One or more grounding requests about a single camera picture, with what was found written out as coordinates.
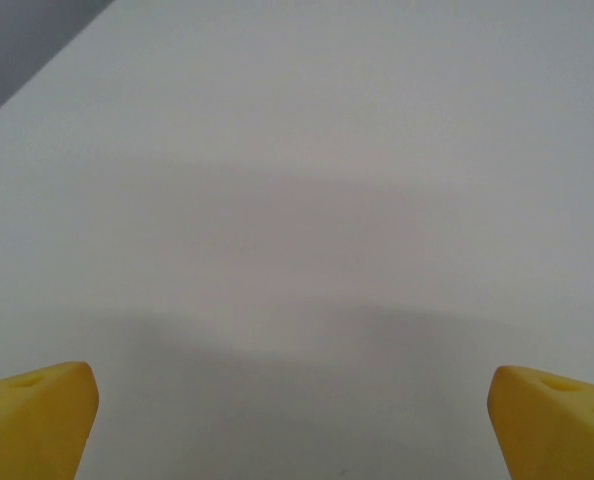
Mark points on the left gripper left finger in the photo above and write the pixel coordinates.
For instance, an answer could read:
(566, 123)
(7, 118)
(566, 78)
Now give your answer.
(32, 430)

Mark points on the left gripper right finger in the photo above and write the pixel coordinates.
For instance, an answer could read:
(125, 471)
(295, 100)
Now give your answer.
(557, 435)

